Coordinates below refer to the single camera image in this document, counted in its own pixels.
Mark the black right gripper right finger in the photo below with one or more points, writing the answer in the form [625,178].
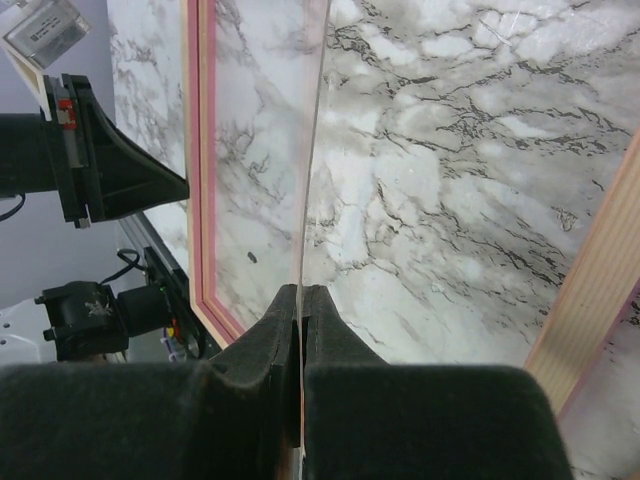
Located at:
[368,419]

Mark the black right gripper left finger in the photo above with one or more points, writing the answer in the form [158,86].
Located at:
[234,416]

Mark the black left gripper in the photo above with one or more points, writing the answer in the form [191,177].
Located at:
[40,153]

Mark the pink wooden picture frame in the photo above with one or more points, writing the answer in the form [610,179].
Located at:
[200,175]

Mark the aluminium extrusion frame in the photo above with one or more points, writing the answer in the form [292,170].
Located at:
[160,265]

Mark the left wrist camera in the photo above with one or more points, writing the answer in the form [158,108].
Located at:
[35,34]

